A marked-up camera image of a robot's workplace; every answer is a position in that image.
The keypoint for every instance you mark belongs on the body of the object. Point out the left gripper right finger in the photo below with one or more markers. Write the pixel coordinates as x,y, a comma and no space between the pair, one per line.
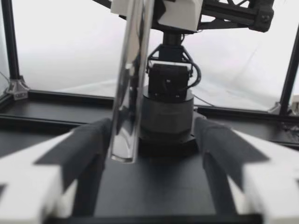
264,186

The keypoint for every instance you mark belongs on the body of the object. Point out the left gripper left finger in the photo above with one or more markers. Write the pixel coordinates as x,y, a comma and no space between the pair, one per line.
35,186

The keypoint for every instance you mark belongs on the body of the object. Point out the silver metal fork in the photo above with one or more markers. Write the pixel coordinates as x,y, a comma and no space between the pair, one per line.
132,70

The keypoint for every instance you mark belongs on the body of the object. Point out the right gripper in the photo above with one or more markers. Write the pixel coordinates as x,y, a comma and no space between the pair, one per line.
236,11

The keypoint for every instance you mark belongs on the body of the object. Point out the black frame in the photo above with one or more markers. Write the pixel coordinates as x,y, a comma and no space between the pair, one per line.
11,46

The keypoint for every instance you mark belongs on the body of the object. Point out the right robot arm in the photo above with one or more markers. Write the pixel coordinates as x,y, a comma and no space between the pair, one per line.
168,116

